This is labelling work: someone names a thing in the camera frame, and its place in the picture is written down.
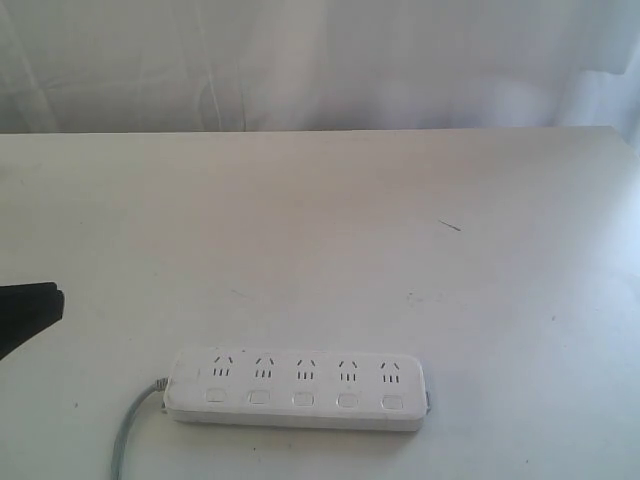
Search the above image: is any white five-outlet power strip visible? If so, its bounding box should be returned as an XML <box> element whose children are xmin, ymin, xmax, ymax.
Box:
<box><xmin>164</xmin><ymin>347</ymin><xmax>430</xmax><ymax>432</ymax></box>

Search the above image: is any grey power cable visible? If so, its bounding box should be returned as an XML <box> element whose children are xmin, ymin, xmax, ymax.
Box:
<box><xmin>109</xmin><ymin>378</ymin><xmax>169</xmax><ymax>480</ymax></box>

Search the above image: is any white backdrop curtain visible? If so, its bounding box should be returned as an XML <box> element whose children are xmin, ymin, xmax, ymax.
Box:
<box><xmin>1</xmin><ymin>1</ymin><xmax>639</xmax><ymax>146</ymax></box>

